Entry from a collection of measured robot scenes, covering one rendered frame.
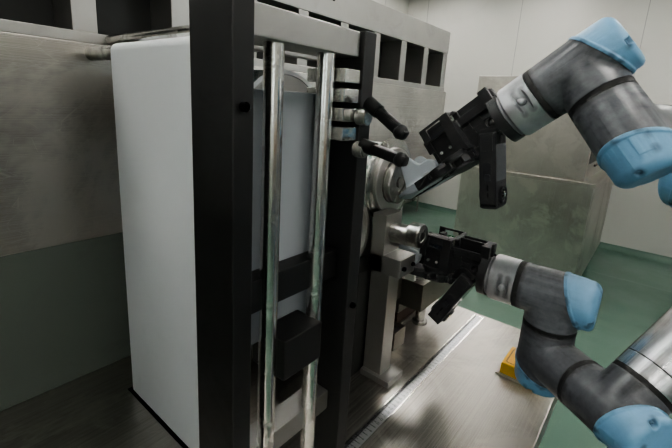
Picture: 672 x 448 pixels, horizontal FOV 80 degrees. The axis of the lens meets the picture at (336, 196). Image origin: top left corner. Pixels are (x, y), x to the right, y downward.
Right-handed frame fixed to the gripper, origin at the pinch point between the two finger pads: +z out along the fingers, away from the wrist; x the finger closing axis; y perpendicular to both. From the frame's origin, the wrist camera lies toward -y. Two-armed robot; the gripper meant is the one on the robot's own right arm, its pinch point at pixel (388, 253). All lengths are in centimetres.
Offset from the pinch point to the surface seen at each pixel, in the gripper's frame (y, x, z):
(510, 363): -16.6, -7.1, -24.0
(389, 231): 8.6, 11.2, -6.3
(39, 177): 16, 48, 30
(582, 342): -109, -211, -23
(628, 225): -79, -444, -27
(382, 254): 4.8, 12.1, -5.9
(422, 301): -9.7, -4.4, -6.5
